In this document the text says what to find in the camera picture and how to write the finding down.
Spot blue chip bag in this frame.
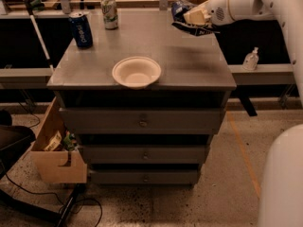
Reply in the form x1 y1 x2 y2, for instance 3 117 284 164
171 0 218 36

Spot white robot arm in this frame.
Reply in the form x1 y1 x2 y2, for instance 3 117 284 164
183 0 303 227

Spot white paper bowl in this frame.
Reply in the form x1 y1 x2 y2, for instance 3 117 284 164
112 57 162 89

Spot hand sanitizer bottle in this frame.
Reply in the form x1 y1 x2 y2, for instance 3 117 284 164
242 47 258 71

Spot green white soda can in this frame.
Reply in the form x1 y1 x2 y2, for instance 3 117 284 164
100 0 118 29

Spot blue soda can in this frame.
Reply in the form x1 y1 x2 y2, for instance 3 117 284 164
68 11 93 48

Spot grey drawer cabinet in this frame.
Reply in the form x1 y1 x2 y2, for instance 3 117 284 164
47 9 236 185

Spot middle grey drawer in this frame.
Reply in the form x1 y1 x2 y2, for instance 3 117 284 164
81 145 209 164

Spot grey drawer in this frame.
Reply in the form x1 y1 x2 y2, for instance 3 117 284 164
81 145 209 164
90 170 200 184
60 108 224 134

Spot white pole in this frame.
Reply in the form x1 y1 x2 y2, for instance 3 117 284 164
22 0 54 73

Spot top grey drawer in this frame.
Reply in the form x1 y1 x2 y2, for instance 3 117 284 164
60 108 224 134

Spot snack packets in box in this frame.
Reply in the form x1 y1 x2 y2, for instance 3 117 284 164
43 131 78 151

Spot bottom grey drawer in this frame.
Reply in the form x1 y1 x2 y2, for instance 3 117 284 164
90 170 200 184

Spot cardboard box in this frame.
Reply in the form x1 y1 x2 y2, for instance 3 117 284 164
30 98 87 183

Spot black chair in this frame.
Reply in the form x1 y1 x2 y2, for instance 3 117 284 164
0 110 36 178

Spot black floor cable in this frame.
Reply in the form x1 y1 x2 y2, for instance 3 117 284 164
0 161 104 227

